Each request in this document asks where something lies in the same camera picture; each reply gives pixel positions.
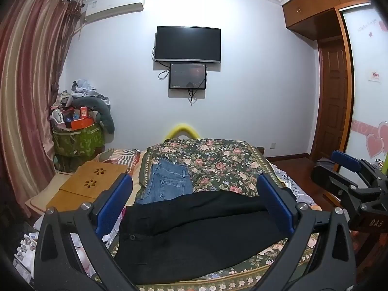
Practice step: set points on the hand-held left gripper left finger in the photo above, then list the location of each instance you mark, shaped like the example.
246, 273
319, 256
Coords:
116, 200

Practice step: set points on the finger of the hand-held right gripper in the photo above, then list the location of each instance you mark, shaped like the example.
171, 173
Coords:
326, 174
345, 159

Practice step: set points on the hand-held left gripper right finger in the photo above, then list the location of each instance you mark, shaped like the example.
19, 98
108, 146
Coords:
277, 203

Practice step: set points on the black pants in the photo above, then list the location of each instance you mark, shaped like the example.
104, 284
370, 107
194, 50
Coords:
197, 227

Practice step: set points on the white printed bedsheet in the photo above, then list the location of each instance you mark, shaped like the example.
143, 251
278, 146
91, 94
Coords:
291, 185

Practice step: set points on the wooden lap table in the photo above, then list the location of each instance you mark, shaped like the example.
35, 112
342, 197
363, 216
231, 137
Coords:
78, 185

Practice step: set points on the wooden baseboard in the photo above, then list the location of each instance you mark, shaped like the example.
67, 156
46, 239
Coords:
288, 157

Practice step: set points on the striped pillow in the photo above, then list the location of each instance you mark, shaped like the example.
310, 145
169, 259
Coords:
121, 157

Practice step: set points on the blue jeans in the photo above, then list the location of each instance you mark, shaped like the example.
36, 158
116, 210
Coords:
163, 185

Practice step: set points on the wooden door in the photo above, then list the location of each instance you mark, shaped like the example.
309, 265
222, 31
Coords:
333, 97

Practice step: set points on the wardrobe door with hearts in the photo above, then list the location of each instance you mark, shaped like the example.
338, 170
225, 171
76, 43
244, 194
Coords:
369, 97

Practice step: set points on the floral blanket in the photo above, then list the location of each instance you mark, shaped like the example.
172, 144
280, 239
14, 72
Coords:
218, 169

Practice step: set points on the green storage bag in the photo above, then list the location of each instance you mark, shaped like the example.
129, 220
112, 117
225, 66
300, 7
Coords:
78, 142

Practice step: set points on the orange box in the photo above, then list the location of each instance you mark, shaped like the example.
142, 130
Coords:
80, 123

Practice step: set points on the grey neck pillow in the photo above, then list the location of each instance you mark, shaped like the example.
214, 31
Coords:
103, 112

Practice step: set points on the pile of clothes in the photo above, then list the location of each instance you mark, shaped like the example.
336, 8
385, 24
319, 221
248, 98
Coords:
75, 92

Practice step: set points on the striped red curtain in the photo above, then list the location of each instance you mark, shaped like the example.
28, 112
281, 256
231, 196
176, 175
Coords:
27, 81

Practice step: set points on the wooden overhead cabinet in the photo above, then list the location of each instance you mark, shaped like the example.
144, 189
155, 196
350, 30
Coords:
318, 9

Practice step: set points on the white air conditioner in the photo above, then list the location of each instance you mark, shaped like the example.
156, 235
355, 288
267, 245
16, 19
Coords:
115, 4

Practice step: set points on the wall outlet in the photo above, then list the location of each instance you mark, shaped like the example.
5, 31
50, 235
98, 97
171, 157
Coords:
272, 145

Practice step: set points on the small wall monitor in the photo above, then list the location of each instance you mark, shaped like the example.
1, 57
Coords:
188, 75

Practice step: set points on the wall television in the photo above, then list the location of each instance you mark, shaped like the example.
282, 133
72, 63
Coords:
188, 44

